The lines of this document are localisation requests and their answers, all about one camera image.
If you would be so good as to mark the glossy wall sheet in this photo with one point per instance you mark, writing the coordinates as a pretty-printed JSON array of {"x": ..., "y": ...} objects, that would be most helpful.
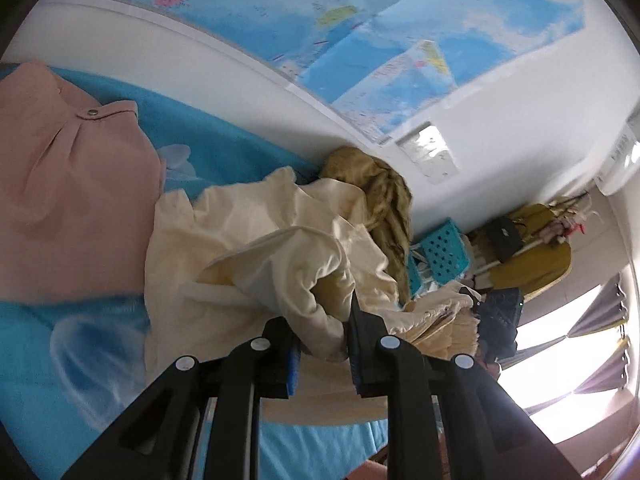
[{"x": 427, "y": 152}]

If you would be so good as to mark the white clothes rack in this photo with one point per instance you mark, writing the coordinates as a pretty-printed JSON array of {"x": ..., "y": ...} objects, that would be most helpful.
[{"x": 530, "y": 245}]

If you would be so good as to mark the cream garment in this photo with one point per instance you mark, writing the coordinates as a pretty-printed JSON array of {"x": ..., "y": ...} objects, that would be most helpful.
[{"x": 240, "y": 240}]

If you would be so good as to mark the world map wall poster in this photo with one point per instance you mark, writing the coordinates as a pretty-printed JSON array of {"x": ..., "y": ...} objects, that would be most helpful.
[{"x": 450, "y": 35}]

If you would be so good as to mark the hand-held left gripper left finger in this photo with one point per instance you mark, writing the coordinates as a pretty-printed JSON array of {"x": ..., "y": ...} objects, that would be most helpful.
[{"x": 294, "y": 370}]

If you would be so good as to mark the black bag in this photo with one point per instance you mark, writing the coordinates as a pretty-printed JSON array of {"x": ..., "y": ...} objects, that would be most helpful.
[{"x": 502, "y": 237}]

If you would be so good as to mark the pink garment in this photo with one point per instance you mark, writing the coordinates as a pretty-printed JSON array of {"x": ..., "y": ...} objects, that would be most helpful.
[{"x": 65, "y": 175}]

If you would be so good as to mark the grey purple curtain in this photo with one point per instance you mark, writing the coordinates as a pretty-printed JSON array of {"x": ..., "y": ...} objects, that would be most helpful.
[
  {"x": 600, "y": 310},
  {"x": 605, "y": 370}
]

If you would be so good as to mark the blue printed bed sheet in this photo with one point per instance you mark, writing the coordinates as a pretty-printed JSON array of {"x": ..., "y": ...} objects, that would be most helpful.
[{"x": 75, "y": 360}]

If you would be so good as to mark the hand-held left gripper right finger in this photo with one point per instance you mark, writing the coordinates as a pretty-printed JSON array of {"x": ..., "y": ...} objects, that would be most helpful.
[{"x": 355, "y": 370}]

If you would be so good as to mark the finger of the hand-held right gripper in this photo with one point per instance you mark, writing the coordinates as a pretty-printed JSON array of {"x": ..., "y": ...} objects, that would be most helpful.
[{"x": 469, "y": 297}]

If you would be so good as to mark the teal perforated plastic basket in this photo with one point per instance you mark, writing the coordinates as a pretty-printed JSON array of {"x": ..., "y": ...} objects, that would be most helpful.
[{"x": 442, "y": 252}]

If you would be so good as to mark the white air conditioner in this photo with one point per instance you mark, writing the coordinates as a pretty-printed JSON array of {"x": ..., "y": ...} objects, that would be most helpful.
[{"x": 620, "y": 160}]

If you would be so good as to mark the mustard hanging garment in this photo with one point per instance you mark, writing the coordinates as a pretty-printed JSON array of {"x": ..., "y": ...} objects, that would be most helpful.
[{"x": 540, "y": 265}]

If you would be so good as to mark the brown garment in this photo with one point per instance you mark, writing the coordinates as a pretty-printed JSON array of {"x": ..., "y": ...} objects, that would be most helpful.
[{"x": 380, "y": 195}]

